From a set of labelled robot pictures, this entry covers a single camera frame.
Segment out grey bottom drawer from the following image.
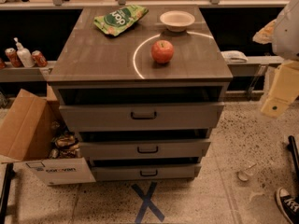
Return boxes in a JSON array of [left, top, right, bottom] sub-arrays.
[[91, 163, 201, 181]]

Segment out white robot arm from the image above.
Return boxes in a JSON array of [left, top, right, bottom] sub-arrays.
[[253, 0, 299, 118]]

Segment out grey drawer cabinet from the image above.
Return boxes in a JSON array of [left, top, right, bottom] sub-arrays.
[[48, 6, 233, 168]]

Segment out black pole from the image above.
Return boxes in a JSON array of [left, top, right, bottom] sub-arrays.
[[287, 135, 299, 180]]

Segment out grey drawer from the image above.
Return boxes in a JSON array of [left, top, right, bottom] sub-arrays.
[[60, 102, 224, 132], [91, 163, 201, 181], [79, 139, 210, 160]]

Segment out red soda can right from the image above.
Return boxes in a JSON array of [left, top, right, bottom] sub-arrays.
[[32, 50, 48, 67]]

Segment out grey middle drawer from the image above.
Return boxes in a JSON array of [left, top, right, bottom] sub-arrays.
[[79, 139, 210, 160]]

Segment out grey top drawer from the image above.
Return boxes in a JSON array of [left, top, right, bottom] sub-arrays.
[[60, 102, 224, 132]]

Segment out black sneaker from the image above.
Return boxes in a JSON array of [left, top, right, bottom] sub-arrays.
[[276, 188, 299, 224]]

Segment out red soda can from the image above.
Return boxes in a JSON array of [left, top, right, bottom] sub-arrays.
[[5, 48, 22, 67], [32, 50, 48, 67]]

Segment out red soda can left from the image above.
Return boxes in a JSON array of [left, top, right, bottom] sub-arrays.
[[5, 48, 22, 67]]

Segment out cardboard box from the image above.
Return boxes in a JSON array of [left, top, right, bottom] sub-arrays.
[[0, 90, 95, 186]]

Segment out white folded cloth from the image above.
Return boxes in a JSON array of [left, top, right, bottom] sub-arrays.
[[221, 50, 248, 63]]

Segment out white paper bowl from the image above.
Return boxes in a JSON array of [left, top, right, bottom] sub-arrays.
[[160, 10, 195, 32]]

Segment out clear plastic cup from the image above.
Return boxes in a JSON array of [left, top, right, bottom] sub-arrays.
[[236, 161, 257, 182]]

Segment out red apple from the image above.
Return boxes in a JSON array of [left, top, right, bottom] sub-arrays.
[[151, 40, 174, 63]]

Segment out green chip bag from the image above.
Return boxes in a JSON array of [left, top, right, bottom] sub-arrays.
[[93, 5, 149, 36]]

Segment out black stand left edge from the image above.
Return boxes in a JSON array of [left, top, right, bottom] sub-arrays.
[[0, 163, 14, 224]]

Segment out white pump bottle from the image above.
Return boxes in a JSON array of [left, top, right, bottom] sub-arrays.
[[14, 37, 35, 68]]

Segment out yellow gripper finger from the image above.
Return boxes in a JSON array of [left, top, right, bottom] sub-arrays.
[[261, 60, 299, 118], [252, 20, 276, 45]]

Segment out snack packets in box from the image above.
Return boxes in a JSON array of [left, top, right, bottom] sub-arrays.
[[49, 131, 79, 159]]

